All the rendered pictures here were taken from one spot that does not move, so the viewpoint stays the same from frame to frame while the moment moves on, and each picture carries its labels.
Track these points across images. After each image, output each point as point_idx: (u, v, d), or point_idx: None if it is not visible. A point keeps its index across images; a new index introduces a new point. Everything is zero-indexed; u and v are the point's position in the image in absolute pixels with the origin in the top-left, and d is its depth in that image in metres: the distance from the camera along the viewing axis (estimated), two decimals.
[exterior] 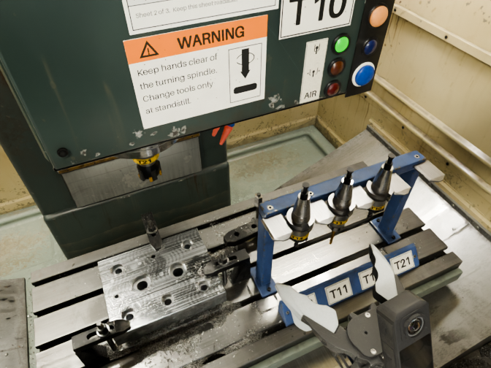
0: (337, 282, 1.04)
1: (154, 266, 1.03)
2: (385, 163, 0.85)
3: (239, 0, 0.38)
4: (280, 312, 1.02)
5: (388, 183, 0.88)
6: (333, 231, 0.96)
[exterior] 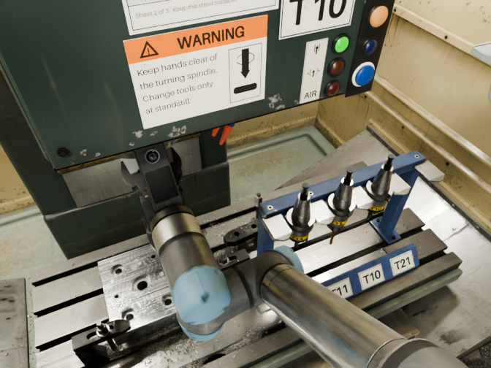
0: (337, 282, 1.04)
1: (154, 266, 1.03)
2: (385, 163, 0.85)
3: (239, 0, 0.38)
4: None
5: (388, 184, 0.88)
6: (333, 231, 0.96)
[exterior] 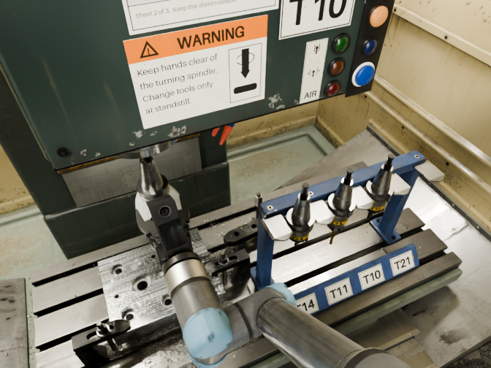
0: (337, 282, 1.04)
1: (154, 266, 1.03)
2: (385, 163, 0.85)
3: (239, 0, 0.38)
4: None
5: (388, 184, 0.88)
6: (333, 231, 0.96)
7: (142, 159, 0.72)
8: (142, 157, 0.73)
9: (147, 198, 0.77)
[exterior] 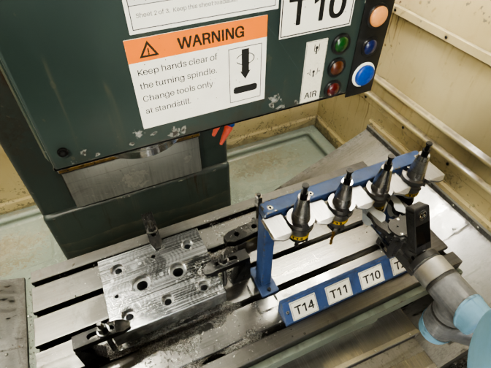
0: (337, 282, 1.04)
1: (154, 266, 1.03)
2: (385, 163, 0.85)
3: (239, 0, 0.38)
4: (280, 312, 1.02)
5: (388, 184, 0.88)
6: (333, 231, 0.96)
7: (424, 154, 0.89)
8: (421, 152, 0.90)
9: (413, 187, 0.94)
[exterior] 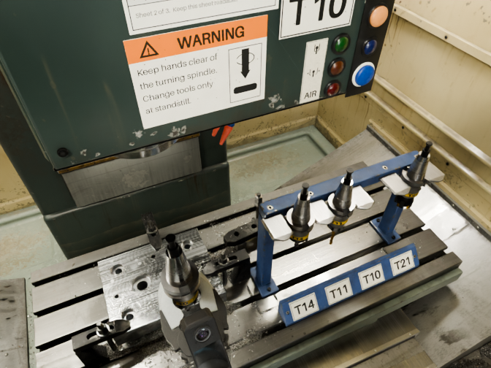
0: (337, 282, 1.04)
1: (154, 266, 1.03)
2: (166, 247, 0.56)
3: (239, 0, 0.38)
4: (280, 312, 1.02)
5: (181, 274, 0.59)
6: (333, 231, 0.96)
7: (424, 154, 0.89)
8: (421, 152, 0.90)
9: (413, 187, 0.94)
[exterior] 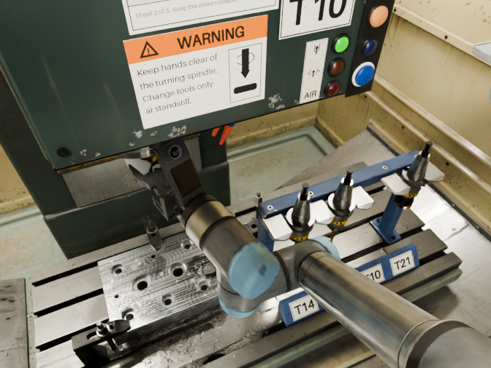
0: None
1: (154, 266, 1.03)
2: None
3: (239, 0, 0.38)
4: (280, 312, 1.02)
5: None
6: (333, 231, 0.96)
7: (424, 154, 0.89)
8: (421, 152, 0.90)
9: (413, 187, 0.94)
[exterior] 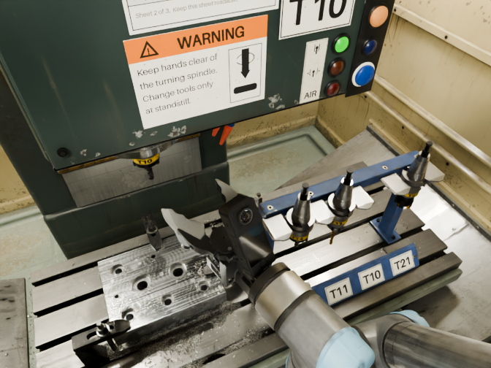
0: (337, 282, 1.04)
1: (154, 266, 1.03)
2: None
3: (239, 0, 0.38)
4: None
5: None
6: (333, 231, 0.96)
7: (424, 154, 0.89)
8: (421, 152, 0.90)
9: (413, 187, 0.94)
